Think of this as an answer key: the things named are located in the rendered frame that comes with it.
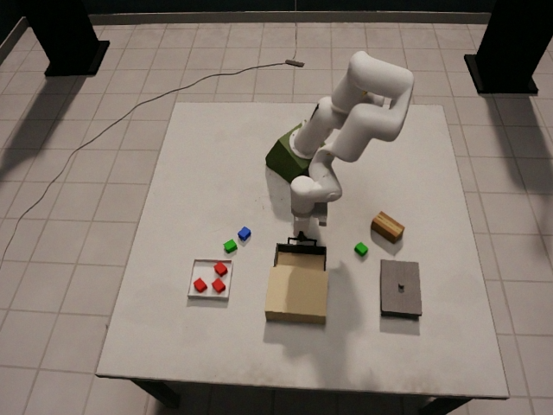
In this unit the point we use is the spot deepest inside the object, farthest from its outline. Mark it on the small blue block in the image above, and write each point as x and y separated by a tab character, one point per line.
244	233

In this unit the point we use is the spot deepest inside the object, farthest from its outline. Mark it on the light wooden cabinet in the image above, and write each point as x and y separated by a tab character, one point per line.
297	288

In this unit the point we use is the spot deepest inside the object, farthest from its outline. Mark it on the red block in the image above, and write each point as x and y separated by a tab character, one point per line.
220	269
200	285
218	285

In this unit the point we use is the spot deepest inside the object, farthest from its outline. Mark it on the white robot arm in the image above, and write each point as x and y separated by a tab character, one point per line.
360	117

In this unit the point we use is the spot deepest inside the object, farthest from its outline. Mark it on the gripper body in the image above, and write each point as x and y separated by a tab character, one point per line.
301	224

